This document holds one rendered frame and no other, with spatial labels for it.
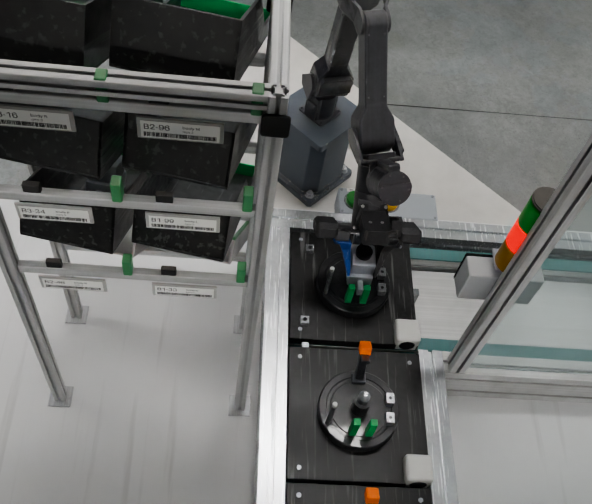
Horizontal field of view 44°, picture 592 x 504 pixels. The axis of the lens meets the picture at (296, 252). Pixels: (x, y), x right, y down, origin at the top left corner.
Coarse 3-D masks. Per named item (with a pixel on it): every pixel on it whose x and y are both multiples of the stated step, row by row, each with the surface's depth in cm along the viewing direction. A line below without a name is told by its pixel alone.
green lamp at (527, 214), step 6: (528, 204) 102; (522, 210) 104; (528, 210) 102; (534, 210) 100; (522, 216) 103; (528, 216) 102; (534, 216) 101; (522, 222) 104; (528, 222) 102; (534, 222) 101; (522, 228) 104; (528, 228) 103
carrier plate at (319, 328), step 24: (312, 240) 147; (312, 264) 144; (384, 264) 146; (408, 264) 146; (312, 288) 141; (408, 288) 143; (312, 312) 138; (384, 312) 140; (408, 312) 140; (288, 336) 136; (312, 336) 135; (336, 336) 136; (360, 336) 136; (384, 336) 137
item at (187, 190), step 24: (240, 168) 125; (144, 192) 102; (192, 192) 117; (216, 192) 119; (240, 192) 105; (144, 216) 100; (216, 216) 99; (144, 240) 102; (168, 240) 102; (192, 240) 101; (216, 240) 101
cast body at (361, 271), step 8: (352, 248) 133; (360, 248) 132; (368, 248) 132; (352, 256) 132; (360, 256) 131; (368, 256) 131; (352, 264) 131; (360, 264) 131; (368, 264) 131; (352, 272) 133; (360, 272) 133; (368, 272) 133; (352, 280) 134; (360, 280) 134; (368, 280) 134; (360, 288) 133
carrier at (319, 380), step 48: (288, 384) 130; (336, 384) 128; (384, 384) 129; (288, 432) 125; (336, 432) 124; (384, 432) 124; (288, 480) 121; (336, 480) 121; (384, 480) 122; (432, 480) 121
